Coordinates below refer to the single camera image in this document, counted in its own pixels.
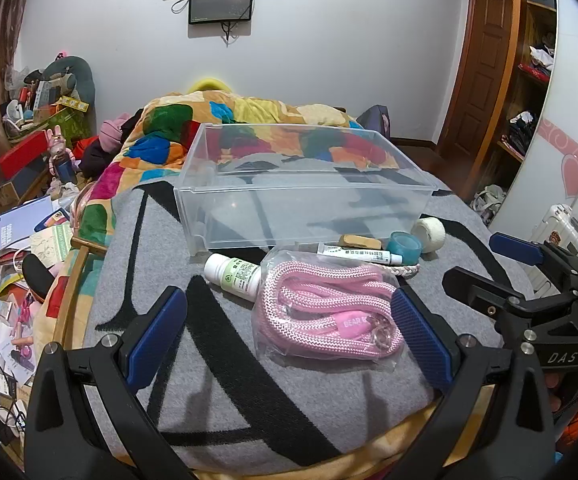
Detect colourful patchwork quilt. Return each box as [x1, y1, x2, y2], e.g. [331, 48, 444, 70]
[66, 91, 405, 281]

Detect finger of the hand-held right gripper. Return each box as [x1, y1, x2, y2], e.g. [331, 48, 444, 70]
[489, 232, 578, 287]
[441, 266, 530, 322]

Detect white bandage roll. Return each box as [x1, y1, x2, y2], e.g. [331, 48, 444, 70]
[411, 217, 448, 254]

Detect pink rope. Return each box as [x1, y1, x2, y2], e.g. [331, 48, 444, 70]
[251, 247, 422, 376]

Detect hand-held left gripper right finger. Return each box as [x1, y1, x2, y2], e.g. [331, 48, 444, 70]
[390, 287, 558, 480]

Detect wooden wardrobe shelves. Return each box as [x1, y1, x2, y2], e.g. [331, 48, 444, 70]
[469, 0, 560, 201]

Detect pile of papers and clutter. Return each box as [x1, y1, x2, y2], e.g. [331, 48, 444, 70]
[0, 180, 77, 441]

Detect wooden bed frame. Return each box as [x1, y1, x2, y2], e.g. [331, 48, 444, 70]
[52, 242, 107, 353]

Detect pink rabbit toy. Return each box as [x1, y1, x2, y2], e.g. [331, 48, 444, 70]
[45, 125, 79, 182]

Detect white plastic bottle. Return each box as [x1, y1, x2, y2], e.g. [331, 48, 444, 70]
[204, 253, 263, 302]

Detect brown rectangular block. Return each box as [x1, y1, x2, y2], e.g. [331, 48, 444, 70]
[339, 233, 383, 250]

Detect brown wooden door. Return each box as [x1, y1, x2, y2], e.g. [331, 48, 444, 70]
[438, 0, 526, 173]

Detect red cardboard box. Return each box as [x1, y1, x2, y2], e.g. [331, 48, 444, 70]
[0, 129, 55, 179]

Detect clear plastic storage box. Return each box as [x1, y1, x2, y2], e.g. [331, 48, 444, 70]
[173, 122, 440, 257]

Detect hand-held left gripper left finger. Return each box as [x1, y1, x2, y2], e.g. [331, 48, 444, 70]
[25, 286, 195, 480]

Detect white plastic case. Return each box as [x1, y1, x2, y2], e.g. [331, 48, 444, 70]
[528, 203, 578, 293]

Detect teal tape roll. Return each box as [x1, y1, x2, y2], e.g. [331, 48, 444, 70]
[386, 231, 423, 267]

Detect white ointment tube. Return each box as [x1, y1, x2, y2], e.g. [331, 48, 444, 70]
[316, 242, 404, 266]

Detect white door with heart print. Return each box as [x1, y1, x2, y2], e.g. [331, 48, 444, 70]
[489, 0, 578, 241]

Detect small black wall monitor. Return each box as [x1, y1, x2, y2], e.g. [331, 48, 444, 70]
[188, 0, 255, 25]

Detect pink knitted hat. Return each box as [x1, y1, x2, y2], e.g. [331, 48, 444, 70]
[99, 114, 137, 155]

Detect person's right hand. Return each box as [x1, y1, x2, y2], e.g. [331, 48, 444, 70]
[543, 371, 567, 413]

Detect yellow pillow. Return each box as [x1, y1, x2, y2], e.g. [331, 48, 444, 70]
[186, 77, 233, 94]

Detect grey neck pillow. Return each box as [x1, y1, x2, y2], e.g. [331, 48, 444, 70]
[24, 55, 96, 116]

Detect grey blanket with black pattern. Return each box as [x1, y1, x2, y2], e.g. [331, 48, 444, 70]
[82, 152, 534, 476]

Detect dark bag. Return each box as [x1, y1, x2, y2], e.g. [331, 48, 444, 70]
[355, 104, 393, 139]

